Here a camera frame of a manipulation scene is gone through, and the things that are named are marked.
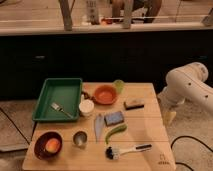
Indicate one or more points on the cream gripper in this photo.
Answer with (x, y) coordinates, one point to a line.
(168, 116)

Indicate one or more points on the black tan whiteboard eraser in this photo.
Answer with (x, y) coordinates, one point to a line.
(133, 104)

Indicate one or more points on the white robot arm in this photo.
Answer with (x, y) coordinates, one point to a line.
(186, 82)

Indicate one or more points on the small green plastic cup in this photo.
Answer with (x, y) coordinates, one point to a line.
(119, 85)

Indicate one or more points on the small metal cup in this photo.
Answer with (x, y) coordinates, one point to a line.
(80, 139)

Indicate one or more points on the green chili pepper toy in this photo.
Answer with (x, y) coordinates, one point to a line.
(115, 130)

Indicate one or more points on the blue sponge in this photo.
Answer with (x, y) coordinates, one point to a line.
(114, 118)

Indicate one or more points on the black white dish brush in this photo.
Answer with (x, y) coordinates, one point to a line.
(113, 153)

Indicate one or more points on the orange plastic bowl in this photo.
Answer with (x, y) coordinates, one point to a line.
(105, 95)

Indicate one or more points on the grey toy knife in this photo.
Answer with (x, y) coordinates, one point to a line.
(98, 126)

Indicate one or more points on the dark cabinet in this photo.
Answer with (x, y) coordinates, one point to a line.
(26, 61)

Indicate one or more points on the white round container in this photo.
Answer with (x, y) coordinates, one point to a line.
(86, 107)

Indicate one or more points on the green plastic tray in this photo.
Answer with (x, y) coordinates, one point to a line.
(65, 92)

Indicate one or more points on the silver metal fork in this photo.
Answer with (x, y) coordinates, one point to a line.
(60, 109)

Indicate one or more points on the orange toy fruit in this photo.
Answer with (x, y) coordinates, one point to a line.
(52, 145)

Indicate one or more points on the dark red bowl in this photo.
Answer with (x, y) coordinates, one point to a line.
(39, 148)

